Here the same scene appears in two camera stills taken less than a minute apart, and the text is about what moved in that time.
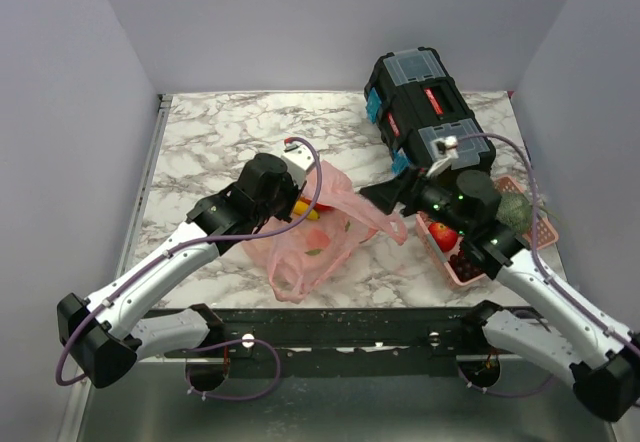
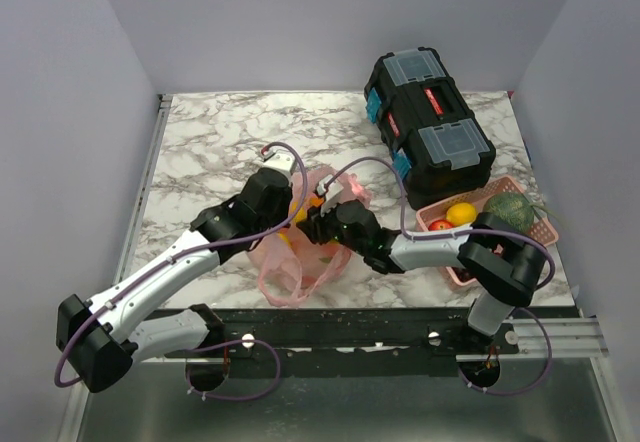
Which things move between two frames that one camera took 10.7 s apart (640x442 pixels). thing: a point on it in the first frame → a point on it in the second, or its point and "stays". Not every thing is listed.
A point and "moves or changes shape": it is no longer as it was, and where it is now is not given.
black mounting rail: [342, 343] stays
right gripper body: [435, 201] → [327, 228]
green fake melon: [515, 210] stays
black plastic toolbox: [412, 99] stays
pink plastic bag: [327, 222] moves or changes shape
